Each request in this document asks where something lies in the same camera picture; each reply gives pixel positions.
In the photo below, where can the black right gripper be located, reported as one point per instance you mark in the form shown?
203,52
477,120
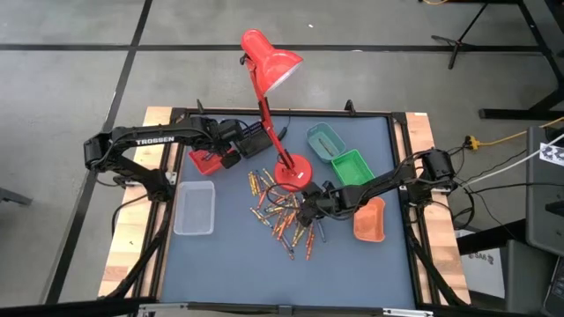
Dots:
330,200

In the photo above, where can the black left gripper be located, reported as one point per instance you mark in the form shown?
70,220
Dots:
213,143

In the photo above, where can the clear plastic bin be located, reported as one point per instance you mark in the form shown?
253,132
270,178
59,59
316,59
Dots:
194,209

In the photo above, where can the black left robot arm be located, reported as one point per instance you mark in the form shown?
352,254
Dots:
185,132

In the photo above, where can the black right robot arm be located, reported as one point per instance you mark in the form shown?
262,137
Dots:
388,184

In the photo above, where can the red plastic basket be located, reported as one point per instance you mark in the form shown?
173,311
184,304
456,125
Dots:
207,166

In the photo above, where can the black plastic basket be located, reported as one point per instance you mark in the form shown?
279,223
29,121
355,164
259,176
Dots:
257,143

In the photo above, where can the green plastic basket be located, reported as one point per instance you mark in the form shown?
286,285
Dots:
352,169

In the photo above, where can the orange plastic bin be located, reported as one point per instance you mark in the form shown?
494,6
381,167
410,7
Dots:
368,222

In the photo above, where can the teal plastic bin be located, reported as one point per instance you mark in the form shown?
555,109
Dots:
318,136

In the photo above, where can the red desk lamp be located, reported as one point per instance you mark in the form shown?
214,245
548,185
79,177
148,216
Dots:
271,61

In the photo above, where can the wooden table side board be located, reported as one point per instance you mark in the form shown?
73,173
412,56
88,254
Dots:
128,246
447,255

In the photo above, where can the white cardboard box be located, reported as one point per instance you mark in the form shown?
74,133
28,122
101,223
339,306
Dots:
482,277

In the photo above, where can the black tripod stand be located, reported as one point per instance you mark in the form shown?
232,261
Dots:
458,43

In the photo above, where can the grey storage box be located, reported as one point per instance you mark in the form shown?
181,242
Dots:
529,277

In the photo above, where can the grey cabinet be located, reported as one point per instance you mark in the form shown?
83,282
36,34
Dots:
544,211

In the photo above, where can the white printed marker sheet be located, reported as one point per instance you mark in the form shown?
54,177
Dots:
553,154

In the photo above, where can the black aluminium table frame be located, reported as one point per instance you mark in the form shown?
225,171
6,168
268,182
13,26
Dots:
308,112

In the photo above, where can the black floor frame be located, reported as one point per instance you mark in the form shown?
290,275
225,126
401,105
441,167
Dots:
520,113

